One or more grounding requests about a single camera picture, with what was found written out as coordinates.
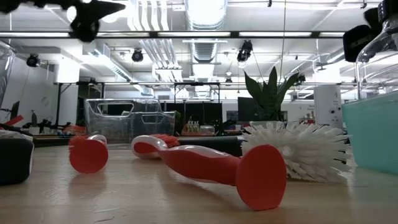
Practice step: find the black monitor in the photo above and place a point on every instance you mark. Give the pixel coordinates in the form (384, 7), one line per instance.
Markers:
(247, 109)

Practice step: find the black ceiling spotlight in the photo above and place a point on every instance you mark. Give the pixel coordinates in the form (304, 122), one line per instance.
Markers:
(32, 60)
(137, 56)
(245, 51)

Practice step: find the white box device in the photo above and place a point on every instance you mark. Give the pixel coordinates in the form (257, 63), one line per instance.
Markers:
(326, 105)

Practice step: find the black scrub brush white bristles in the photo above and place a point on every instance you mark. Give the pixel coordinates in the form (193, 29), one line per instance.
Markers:
(15, 161)

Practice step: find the silver ceiling duct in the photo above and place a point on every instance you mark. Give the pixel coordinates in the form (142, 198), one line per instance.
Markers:
(205, 15)

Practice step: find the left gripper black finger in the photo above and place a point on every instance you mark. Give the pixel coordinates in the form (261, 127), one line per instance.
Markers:
(84, 29)
(99, 7)

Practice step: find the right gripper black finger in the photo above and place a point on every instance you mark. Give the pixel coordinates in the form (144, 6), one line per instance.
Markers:
(356, 43)
(372, 18)

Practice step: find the clear soap dispenser black pump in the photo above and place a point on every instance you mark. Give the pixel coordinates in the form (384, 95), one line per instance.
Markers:
(379, 62)

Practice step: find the green leafy plant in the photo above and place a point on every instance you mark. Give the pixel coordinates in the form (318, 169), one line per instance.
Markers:
(270, 93)

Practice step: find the teal plastic bin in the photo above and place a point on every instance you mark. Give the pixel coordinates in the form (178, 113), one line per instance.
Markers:
(373, 133)

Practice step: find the short red palm brush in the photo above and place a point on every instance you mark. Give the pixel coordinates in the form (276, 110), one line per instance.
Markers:
(88, 155)

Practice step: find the red flat object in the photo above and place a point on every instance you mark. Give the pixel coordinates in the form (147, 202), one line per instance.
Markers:
(14, 120)

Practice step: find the black overhead frame beam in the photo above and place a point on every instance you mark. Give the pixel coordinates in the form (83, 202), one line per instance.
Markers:
(234, 34)

